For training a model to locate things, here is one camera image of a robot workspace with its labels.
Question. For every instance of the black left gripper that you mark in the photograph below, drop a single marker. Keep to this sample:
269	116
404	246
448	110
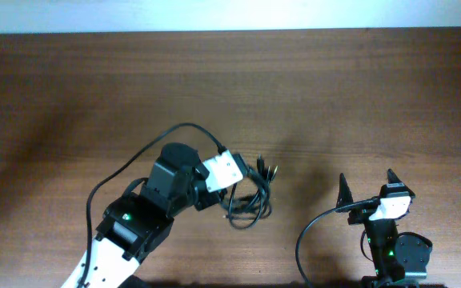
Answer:
210	197

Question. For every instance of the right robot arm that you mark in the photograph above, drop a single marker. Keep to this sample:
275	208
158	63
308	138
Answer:
400	259

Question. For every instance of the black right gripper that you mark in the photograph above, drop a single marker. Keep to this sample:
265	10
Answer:
359	215

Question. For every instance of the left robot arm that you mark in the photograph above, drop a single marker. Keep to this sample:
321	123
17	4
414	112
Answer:
135	224

